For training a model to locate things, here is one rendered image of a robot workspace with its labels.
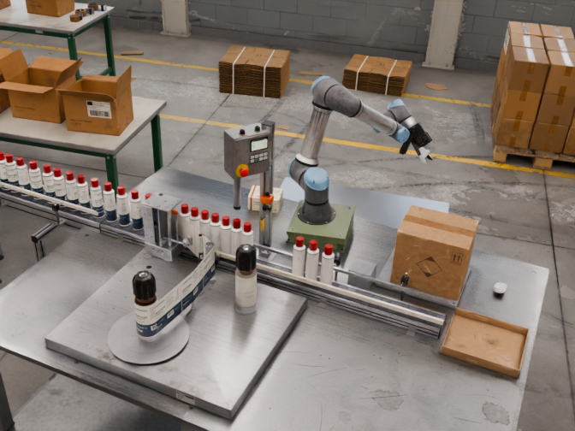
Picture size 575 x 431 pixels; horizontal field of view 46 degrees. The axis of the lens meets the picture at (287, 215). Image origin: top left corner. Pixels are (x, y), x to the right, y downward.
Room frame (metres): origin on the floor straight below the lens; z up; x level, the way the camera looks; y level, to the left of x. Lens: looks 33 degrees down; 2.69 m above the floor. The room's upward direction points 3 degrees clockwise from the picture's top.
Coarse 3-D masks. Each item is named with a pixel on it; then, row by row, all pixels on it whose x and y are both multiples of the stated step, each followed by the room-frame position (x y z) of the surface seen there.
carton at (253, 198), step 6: (252, 186) 3.06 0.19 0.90; (258, 186) 3.07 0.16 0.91; (252, 192) 3.00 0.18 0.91; (258, 192) 3.01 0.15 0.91; (276, 192) 3.01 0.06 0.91; (252, 198) 2.95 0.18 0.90; (258, 198) 2.95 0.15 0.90; (276, 198) 2.95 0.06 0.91; (252, 204) 2.95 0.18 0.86; (258, 204) 2.95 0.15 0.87; (276, 204) 2.94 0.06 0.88; (258, 210) 2.95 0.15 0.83; (276, 210) 2.94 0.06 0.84
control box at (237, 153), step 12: (228, 132) 2.52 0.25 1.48; (252, 132) 2.53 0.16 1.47; (264, 132) 2.54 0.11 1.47; (228, 144) 2.50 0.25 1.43; (240, 144) 2.47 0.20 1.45; (228, 156) 2.50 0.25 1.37; (240, 156) 2.47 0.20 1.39; (228, 168) 2.50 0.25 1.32; (240, 168) 2.47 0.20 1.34; (252, 168) 2.50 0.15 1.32; (264, 168) 2.53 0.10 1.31
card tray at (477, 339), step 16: (464, 320) 2.17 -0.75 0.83; (480, 320) 2.16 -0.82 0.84; (496, 320) 2.14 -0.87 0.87; (448, 336) 2.07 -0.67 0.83; (464, 336) 2.07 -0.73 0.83; (480, 336) 2.07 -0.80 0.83; (496, 336) 2.08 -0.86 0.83; (512, 336) 2.08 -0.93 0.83; (448, 352) 1.96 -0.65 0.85; (464, 352) 1.94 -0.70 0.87; (480, 352) 1.98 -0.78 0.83; (496, 352) 1.98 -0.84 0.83; (512, 352) 1.99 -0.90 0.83; (496, 368) 1.89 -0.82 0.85; (512, 368) 1.87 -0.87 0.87
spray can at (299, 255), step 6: (300, 240) 2.33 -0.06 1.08; (294, 246) 2.34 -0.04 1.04; (300, 246) 2.33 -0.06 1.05; (294, 252) 2.33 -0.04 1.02; (300, 252) 2.32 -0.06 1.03; (294, 258) 2.33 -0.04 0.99; (300, 258) 2.32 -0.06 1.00; (294, 264) 2.33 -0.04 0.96; (300, 264) 2.32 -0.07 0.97; (294, 270) 2.33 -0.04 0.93; (300, 270) 2.33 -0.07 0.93
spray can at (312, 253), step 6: (312, 240) 2.33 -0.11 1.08; (312, 246) 2.31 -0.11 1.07; (306, 252) 2.33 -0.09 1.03; (312, 252) 2.31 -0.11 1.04; (318, 252) 2.32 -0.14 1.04; (306, 258) 2.32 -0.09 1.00; (312, 258) 2.30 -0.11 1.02; (306, 264) 2.32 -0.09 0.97; (312, 264) 2.30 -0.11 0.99; (306, 270) 2.31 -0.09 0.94; (312, 270) 2.30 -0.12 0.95; (306, 276) 2.31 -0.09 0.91; (312, 276) 2.30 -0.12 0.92
